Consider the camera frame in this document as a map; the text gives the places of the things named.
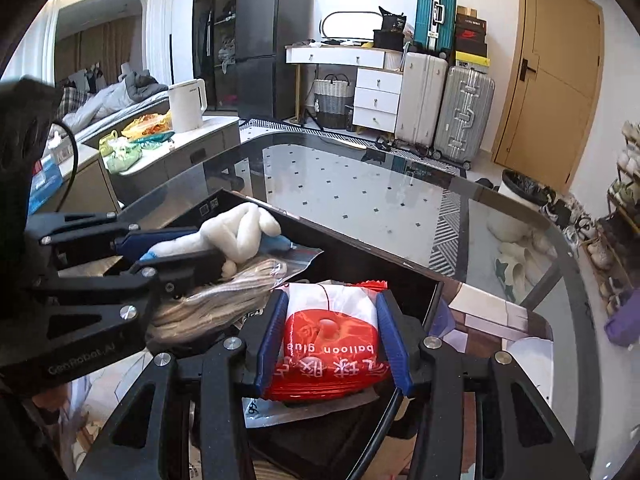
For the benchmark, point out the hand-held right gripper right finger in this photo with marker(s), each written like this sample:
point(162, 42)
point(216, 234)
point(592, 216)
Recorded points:
point(395, 345)

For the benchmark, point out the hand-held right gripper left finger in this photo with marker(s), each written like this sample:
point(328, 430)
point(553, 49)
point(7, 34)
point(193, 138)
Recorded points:
point(270, 345)

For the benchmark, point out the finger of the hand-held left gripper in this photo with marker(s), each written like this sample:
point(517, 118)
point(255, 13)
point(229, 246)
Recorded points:
point(145, 242)
point(175, 272)

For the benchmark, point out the red and white packet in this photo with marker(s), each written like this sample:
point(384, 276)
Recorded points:
point(330, 340)

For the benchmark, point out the black cardboard box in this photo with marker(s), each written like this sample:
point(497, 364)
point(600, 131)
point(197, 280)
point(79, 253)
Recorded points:
point(360, 260)

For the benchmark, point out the person's left hand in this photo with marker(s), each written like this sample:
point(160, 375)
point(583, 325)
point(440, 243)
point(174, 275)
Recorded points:
point(50, 405)

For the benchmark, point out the blue and white box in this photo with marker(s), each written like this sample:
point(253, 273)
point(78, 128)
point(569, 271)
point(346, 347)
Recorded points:
point(45, 180)

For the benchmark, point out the green plastic bag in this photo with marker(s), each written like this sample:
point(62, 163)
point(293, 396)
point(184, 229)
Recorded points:
point(120, 157)

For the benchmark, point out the bed with grey bedding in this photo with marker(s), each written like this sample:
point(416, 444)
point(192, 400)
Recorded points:
point(105, 105)

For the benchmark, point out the grey side cabinet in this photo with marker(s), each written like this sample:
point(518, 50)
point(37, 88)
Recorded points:
point(200, 155)

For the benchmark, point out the yellow snack bag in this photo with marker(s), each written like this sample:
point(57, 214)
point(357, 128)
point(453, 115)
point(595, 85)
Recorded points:
point(147, 125)

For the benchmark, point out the black and white patterned rug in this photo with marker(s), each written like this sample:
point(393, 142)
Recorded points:
point(447, 230)

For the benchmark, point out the white slipper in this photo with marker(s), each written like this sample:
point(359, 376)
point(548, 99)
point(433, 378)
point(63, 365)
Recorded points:
point(510, 280)
point(532, 255)

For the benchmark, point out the brown curtain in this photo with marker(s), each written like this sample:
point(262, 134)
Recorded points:
point(100, 45)

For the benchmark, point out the white electric kettle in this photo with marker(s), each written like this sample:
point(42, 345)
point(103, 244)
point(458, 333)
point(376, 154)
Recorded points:
point(187, 107)

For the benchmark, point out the white trash bin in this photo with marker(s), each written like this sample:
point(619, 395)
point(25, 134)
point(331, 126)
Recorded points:
point(522, 190)

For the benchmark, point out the pile of loose shoes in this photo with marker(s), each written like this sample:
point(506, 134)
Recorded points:
point(575, 225)

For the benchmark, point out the dark glass wardrobe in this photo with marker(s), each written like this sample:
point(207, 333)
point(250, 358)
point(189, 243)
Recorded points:
point(220, 35)

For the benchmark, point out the black fridge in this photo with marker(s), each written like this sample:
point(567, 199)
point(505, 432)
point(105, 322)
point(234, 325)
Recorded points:
point(270, 50)

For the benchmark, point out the purple bag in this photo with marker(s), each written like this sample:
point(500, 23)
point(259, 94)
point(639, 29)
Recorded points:
point(625, 327)

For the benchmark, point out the grey and white woven basket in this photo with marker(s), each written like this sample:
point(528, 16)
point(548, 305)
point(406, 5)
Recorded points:
point(332, 102)

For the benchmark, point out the silver suitcase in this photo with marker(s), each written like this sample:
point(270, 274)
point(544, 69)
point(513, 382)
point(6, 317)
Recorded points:
point(462, 110)

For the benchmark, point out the white suitcase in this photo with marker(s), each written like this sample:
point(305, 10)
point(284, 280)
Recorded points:
point(420, 100)

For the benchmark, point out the white drawer unit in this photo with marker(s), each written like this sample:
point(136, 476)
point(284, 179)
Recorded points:
point(377, 97)

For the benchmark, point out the wooden shoe rack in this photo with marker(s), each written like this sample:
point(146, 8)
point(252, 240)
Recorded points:
point(612, 225)

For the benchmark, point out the white desk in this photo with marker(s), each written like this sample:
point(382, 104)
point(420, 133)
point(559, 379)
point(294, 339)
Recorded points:
point(335, 55)

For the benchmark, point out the oval mirror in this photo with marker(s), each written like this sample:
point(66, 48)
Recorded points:
point(350, 27)

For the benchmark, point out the group of shoes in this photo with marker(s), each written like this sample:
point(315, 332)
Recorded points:
point(627, 160)

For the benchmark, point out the tan wooden door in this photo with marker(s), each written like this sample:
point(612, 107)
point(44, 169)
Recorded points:
point(555, 85)

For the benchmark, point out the black bag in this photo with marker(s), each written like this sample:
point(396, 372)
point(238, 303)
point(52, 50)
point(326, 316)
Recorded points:
point(390, 35)

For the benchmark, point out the black shoe box red logo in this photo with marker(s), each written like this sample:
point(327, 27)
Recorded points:
point(470, 35)

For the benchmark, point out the teal suitcase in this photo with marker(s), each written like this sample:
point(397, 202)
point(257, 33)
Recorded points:
point(432, 15)

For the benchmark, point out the brown cardboard box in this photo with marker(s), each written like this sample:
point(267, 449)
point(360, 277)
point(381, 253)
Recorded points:
point(467, 10)

